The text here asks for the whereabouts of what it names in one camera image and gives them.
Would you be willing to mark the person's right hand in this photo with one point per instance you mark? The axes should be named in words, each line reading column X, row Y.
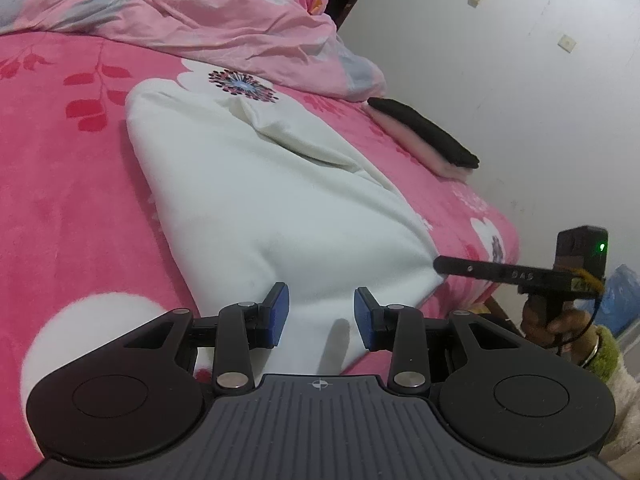
column 565, row 327

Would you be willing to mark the pink printed duvet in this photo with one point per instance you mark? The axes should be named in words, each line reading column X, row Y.
column 200, row 10

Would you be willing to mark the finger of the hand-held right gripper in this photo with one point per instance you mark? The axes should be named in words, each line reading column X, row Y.
column 470, row 268

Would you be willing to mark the pink floral bed blanket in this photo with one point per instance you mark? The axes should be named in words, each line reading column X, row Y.
column 65, row 185

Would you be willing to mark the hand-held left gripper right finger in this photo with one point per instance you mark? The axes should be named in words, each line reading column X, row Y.
column 361, row 317

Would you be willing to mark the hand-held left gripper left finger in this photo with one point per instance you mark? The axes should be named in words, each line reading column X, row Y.
column 280, row 310

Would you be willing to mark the blue plastic bag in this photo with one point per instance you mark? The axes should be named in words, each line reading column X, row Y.
column 622, row 300

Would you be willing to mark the white sweatshirt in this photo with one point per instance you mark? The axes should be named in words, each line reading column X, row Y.
column 260, row 210

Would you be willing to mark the white wall switch plate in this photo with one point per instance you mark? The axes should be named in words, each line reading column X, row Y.
column 566, row 42

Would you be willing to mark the yellow rubber band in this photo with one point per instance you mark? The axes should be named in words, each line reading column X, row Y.
column 587, row 280

